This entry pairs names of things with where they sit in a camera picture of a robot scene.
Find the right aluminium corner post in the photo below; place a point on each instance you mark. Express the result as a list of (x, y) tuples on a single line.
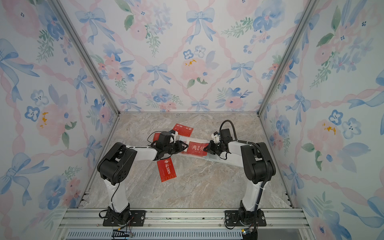
[(291, 47)]

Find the aluminium corner post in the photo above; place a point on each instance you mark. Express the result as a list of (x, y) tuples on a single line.
[(291, 47), (70, 29)]

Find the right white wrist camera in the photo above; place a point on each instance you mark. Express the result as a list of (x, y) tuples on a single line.
[(216, 137)]

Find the left aluminium corner post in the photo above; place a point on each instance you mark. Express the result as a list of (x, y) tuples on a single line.
[(70, 29)]

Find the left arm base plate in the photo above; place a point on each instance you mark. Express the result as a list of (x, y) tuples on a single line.
[(131, 218)]

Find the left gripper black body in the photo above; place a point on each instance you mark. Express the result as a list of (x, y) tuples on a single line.
[(169, 150)]

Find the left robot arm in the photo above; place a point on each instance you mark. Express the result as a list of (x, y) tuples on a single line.
[(114, 169)]

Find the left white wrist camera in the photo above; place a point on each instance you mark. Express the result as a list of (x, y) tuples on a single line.
[(173, 136)]

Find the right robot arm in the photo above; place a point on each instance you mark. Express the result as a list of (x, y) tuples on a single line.
[(258, 166)]

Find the red card 100 percent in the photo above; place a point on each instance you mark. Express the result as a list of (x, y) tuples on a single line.
[(166, 170)]

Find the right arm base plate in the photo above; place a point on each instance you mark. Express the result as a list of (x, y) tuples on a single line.
[(240, 218)]

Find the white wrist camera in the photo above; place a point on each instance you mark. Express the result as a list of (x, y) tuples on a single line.
[(216, 137), (173, 136)]

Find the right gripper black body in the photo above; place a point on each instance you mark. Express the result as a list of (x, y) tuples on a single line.
[(221, 144)]

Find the red card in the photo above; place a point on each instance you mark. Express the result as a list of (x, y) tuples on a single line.
[(183, 130), (197, 149), (156, 137)]

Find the aluminium front rail frame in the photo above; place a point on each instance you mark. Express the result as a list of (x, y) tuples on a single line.
[(186, 224)]

